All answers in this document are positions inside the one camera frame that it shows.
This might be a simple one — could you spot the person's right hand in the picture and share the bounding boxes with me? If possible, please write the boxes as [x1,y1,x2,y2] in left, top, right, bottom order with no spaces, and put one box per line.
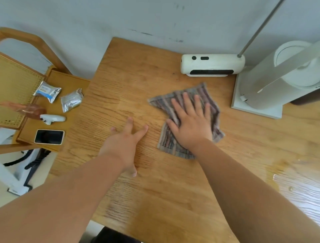
[166,92,213,151]

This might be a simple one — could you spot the person's left hand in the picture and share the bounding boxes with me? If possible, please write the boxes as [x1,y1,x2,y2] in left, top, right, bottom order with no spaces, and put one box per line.
[99,117,149,178]

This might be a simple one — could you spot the striped cleaning cloth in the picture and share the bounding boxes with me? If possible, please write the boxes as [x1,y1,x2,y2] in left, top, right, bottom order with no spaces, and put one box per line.
[147,82,225,160]

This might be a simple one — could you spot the silver foil packet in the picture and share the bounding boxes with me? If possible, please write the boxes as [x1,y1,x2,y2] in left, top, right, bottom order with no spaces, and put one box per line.
[61,88,84,113]

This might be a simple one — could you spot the blue white wipes packet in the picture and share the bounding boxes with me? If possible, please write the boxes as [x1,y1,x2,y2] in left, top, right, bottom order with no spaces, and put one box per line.
[33,81,62,104]

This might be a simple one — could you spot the person's right forearm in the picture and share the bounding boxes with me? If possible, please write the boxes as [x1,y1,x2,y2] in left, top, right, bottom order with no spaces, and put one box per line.
[195,138,320,243]

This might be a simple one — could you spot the person's left forearm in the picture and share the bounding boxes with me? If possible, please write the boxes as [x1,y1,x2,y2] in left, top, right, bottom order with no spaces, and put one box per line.
[0,153,125,243]

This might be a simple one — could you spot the wooden rattan chair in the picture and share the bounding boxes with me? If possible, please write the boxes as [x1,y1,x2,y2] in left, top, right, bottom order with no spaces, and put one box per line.
[0,27,91,155]

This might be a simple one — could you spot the smartphone with cream case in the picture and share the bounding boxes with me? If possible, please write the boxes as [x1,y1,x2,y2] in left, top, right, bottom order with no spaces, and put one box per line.
[34,129,66,146]

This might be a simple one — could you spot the white controller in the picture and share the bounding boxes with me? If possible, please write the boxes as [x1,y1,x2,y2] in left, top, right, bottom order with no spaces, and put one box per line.
[40,114,66,126]

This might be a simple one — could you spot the black shorts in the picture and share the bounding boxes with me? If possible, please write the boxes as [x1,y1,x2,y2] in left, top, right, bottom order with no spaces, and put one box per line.
[90,226,142,243]

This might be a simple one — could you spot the white cylinder appliance square base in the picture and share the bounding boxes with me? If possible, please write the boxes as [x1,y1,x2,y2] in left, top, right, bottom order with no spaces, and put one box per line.
[230,40,320,119]

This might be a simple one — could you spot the brown spray bottle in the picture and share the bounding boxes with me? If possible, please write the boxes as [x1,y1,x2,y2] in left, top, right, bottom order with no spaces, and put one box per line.
[0,101,47,120]

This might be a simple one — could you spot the white exercise machine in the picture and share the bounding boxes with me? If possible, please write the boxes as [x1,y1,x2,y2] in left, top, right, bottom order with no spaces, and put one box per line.
[0,128,52,197]

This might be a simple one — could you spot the black braided ropes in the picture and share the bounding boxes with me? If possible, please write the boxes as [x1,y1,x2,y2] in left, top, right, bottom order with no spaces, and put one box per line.
[3,148,52,186]

